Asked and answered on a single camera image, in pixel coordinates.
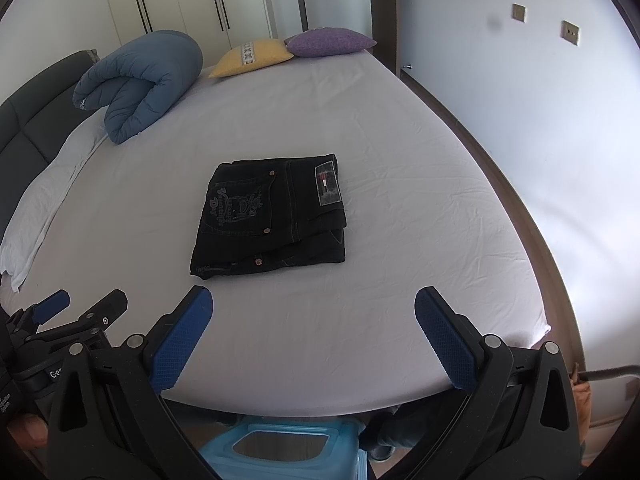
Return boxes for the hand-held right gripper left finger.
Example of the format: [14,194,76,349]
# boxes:
[45,286,215,480]

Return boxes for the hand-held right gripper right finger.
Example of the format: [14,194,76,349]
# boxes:
[400,286,584,480]

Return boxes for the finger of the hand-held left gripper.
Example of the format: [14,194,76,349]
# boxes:
[79,288,129,334]
[20,288,71,329]

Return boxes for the black pants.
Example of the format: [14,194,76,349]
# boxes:
[190,153,348,278]

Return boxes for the person's left hand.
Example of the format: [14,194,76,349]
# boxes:
[7,412,51,449]

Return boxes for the person's leg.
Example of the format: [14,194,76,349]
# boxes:
[359,394,427,464]

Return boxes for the white pillow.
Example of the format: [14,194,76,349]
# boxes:
[0,120,109,293]

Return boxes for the bed with white sheet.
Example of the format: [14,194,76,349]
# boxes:
[0,50,589,421]

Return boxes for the light blue plastic stool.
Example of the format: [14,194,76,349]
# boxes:
[200,416,372,480]

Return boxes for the dark grey padded headboard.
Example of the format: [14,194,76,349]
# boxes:
[0,50,100,233]

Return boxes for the blue folded duvet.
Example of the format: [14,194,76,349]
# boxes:
[72,30,205,145]

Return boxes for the yellow pillow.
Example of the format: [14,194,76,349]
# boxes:
[208,38,295,79]

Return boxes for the purple pillow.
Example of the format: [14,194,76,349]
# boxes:
[284,28,378,58]

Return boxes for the brown wooden door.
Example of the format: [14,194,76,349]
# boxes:
[369,0,404,77]

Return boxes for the metal bar frame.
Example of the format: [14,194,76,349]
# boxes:
[573,361,640,442]

